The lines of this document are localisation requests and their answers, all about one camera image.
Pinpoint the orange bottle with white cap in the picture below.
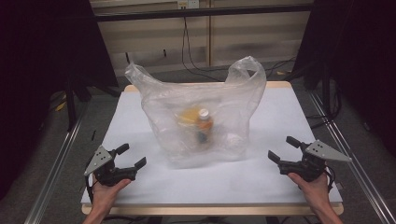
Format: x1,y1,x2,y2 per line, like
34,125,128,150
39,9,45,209
195,108,215,145

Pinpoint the metal floor rail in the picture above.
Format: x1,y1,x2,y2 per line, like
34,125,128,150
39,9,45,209
23,104,90,224
307,89,396,224

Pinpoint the wall power outlet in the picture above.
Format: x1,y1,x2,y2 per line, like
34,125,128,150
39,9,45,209
177,0,201,10

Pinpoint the black floor cable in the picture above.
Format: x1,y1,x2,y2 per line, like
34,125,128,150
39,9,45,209
305,83,344,131

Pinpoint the black horizontal bar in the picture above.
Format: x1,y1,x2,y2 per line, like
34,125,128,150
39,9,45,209
92,3,315,23

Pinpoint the person's left hand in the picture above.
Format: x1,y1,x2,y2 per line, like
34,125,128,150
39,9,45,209
91,174,133,217

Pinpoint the person's right hand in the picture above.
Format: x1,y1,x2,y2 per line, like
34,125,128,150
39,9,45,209
287,172,332,216

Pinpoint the yellow packet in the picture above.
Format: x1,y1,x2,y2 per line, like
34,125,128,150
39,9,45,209
177,106,202,126

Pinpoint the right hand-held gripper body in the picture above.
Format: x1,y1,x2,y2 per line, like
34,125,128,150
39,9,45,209
277,139,353,183

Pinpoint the wooden table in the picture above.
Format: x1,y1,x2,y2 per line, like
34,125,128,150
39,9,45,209
80,80,346,217

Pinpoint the white table mat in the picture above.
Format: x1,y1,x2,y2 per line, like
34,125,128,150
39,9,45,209
80,86,344,206

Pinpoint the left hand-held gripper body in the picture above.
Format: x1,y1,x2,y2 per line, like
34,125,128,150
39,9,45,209
83,145,138,188

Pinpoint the clear plastic bag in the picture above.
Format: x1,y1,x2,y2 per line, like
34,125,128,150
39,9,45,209
124,55,268,170

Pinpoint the black metal stand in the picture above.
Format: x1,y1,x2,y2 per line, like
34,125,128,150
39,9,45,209
303,60,334,125

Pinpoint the right hand-held gripper cable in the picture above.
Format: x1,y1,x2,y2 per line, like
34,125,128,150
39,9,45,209
322,165,338,193

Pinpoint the black curtain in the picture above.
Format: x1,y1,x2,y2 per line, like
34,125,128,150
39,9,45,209
290,0,396,158
0,0,120,202

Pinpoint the black hanging cable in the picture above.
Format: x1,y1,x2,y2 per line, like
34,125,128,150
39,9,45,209
180,16,227,82

